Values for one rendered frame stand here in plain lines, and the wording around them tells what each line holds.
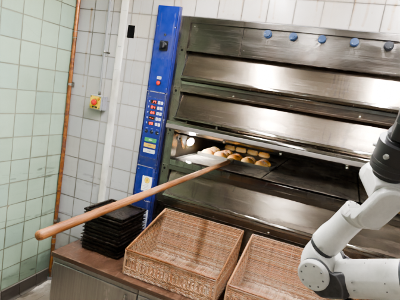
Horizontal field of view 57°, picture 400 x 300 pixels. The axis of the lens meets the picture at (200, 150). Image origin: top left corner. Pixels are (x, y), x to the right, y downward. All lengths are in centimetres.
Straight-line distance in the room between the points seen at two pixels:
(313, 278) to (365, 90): 142
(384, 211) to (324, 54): 149
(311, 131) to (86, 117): 159
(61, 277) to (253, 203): 123
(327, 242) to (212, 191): 153
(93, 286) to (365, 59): 197
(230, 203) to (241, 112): 57
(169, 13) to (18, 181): 149
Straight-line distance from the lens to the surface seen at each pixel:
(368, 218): 89
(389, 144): 83
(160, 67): 249
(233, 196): 238
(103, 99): 269
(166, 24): 252
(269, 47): 231
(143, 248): 237
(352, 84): 223
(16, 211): 286
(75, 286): 243
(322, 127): 223
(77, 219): 126
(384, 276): 95
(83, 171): 291
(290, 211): 231
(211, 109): 237
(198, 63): 243
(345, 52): 225
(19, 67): 263
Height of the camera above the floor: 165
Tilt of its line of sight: 9 degrees down
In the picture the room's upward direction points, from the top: 9 degrees clockwise
